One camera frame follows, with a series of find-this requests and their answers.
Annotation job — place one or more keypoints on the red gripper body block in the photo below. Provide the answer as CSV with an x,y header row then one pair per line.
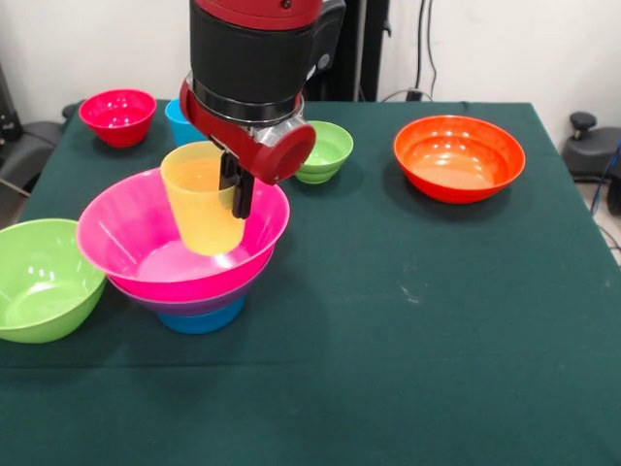
x,y
262,155

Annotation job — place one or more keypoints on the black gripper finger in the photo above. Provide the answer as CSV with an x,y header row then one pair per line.
x,y
242,199
227,172

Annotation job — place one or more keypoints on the pale yellow translucent cup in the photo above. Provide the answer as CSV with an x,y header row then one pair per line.
x,y
199,218

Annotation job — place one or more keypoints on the blue cup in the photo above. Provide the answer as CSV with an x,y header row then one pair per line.
x,y
179,128

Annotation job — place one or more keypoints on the small green bowl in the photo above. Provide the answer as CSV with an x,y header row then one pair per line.
x,y
330,150

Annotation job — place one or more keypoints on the large pink bowl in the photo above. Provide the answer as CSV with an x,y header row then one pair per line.
x,y
126,233

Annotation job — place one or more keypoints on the purple bowl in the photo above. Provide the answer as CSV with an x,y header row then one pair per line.
x,y
194,307

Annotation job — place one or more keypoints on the large green bowl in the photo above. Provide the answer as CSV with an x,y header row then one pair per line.
x,y
43,286

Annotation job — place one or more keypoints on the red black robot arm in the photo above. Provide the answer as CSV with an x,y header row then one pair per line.
x,y
252,48

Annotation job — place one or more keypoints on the small pink-red bowl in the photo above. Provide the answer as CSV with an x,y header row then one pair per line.
x,y
116,116

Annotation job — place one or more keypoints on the blue bowl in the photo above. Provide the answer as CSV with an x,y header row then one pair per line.
x,y
199,322

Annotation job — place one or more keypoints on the orange bowl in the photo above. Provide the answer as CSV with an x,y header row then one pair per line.
x,y
456,165

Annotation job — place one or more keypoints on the black grey floor stand base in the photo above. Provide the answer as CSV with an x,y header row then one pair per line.
x,y
29,145
592,150

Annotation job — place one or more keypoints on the dark green table cloth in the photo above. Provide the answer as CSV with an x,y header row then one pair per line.
x,y
310,398

